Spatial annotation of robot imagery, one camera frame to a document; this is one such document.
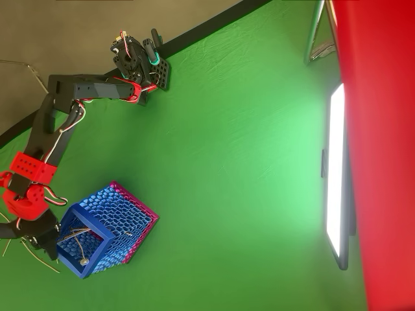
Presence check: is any black LED light panel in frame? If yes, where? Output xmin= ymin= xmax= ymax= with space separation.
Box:
xmin=320 ymin=82 xmax=357 ymax=271

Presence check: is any green table cloth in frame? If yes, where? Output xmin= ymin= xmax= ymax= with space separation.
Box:
xmin=0 ymin=0 xmax=369 ymax=311

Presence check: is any blue and magenta lattice basket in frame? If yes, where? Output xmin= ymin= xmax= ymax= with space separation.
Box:
xmin=56 ymin=181 xmax=160 ymax=279

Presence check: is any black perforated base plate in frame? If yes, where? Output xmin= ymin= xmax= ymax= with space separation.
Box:
xmin=142 ymin=54 xmax=171 ymax=92

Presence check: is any chrome tube stand frame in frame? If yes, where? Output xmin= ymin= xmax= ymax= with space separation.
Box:
xmin=303 ymin=0 xmax=338 ymax=65

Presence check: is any large red blurred object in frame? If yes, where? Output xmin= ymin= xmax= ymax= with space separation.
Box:
xmin=326 ymin=0 xmax=415 ymax=311

